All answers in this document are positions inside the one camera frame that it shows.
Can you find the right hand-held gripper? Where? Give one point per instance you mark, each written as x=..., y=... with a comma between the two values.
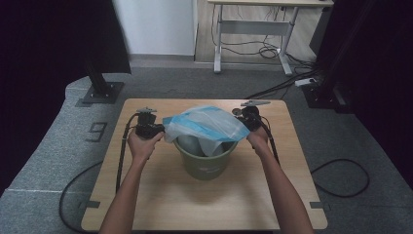
x=251, y=117

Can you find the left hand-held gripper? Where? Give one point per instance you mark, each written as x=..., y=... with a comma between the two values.
x=146, y=125

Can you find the grey tape piece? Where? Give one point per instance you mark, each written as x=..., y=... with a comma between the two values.
x=91, y=204
x=316, y=205

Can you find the black metal stand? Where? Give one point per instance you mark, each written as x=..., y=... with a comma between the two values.
x=97, y=81
x=328, y=87

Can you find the white power strip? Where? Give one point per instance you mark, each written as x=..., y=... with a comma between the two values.
x=305, y=82

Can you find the person's left hand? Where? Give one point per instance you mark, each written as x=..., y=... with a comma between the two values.
x=142, y=146

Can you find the white metal frame desk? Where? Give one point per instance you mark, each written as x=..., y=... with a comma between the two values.
x=253, y=27

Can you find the green plastic bucket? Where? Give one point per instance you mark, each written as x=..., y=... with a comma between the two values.
x=207, y=167

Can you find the white bag with blue band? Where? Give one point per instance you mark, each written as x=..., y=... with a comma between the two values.
x=207, y=123

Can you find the black curtain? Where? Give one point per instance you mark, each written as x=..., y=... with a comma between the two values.
x=383, y=65
x=39, y=65

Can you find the person's right hand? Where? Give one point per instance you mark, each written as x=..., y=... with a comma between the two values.
x=259, y=141

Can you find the white partition panel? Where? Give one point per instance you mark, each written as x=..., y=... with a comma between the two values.
x=156, y=26

